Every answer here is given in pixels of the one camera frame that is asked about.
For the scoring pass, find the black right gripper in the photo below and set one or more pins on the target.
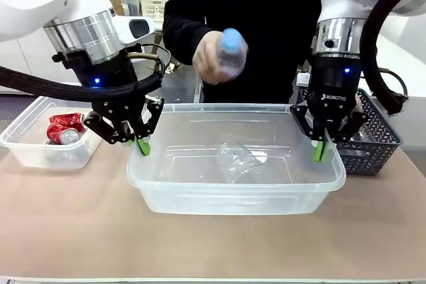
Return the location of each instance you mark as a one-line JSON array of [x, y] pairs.
[[333, 91]]

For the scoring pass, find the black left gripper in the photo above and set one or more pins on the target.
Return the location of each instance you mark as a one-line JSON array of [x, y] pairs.
[[113, 71]]

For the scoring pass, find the dark grey woven plastic basket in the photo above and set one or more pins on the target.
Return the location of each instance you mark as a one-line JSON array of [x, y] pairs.
[[376, 151]]

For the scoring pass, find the crushed red soda can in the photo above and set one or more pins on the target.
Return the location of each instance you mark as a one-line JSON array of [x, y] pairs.
[[68, 120]]

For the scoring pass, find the red soda can silver lid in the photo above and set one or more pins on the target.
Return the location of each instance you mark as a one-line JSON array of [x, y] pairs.
[[63, 136]]

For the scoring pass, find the crushed clear plastic bottle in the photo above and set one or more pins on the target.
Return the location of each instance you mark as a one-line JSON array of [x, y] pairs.
[[239, 162]]

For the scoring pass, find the clear plastic bin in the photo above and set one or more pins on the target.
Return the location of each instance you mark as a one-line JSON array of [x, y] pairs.
[[233, 197], [26, 151]]

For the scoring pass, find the clear bottle with blue cap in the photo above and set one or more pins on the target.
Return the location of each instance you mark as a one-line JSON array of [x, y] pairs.
[[233, 51]]

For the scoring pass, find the person's right forearm black sleeve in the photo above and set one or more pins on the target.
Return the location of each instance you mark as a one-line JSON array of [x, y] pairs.
[[181, 28]]

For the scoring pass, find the crumpled clear plastic waste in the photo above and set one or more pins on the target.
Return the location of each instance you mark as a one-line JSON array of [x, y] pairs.
[[362, 134]]

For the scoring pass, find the white plastic lattice basket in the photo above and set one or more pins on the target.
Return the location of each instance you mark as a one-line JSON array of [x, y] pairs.
[[154, 4]]

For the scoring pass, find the person's right hand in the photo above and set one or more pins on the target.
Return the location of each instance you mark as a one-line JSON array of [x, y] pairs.
[[206, 61]]

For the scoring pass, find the clear plastic storage box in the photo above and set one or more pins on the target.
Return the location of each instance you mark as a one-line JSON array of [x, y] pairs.
[[131, 6]]

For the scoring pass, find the person in black sweater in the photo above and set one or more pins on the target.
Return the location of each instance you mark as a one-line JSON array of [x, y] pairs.
[[266, 4]]

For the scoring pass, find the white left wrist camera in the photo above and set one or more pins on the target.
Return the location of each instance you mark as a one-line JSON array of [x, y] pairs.
[[134, 28]]

